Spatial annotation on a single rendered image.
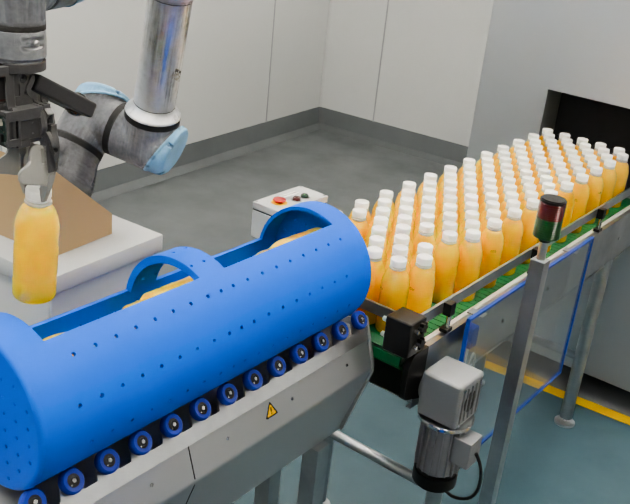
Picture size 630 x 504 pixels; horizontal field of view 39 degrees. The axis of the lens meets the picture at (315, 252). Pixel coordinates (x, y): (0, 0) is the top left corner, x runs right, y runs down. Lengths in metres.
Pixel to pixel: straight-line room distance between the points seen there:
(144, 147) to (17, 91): 0.58
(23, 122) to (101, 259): 0.60
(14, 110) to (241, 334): 0.61
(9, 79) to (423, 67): 5.41
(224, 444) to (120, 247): 0.47
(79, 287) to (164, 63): 0.49
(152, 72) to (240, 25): 4.29
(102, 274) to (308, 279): 0.43
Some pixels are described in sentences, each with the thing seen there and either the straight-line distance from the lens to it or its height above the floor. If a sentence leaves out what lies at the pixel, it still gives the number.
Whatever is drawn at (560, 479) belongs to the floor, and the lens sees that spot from 3.38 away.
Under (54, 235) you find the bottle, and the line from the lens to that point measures 1.42.
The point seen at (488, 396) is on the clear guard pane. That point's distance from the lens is 2.53.
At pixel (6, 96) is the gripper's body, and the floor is 1.60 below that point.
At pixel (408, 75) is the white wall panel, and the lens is 6.63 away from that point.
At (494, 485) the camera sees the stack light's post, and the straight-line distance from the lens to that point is 2.54.
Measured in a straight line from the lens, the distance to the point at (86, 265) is 1.84.
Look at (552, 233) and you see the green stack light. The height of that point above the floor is 1.18.
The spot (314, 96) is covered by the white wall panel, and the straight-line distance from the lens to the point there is 7.00.
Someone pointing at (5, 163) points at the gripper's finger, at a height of 1.48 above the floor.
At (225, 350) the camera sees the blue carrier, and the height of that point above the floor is 1.10.
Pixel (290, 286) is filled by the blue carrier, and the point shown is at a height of 1.16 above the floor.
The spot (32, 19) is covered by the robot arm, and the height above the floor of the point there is 1.70.
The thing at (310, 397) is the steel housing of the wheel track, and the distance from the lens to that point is 1.97.
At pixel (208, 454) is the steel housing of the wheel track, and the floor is 0.87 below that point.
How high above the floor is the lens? 1.94
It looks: 24 degrees down
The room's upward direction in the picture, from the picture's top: 6 degrees clockwise
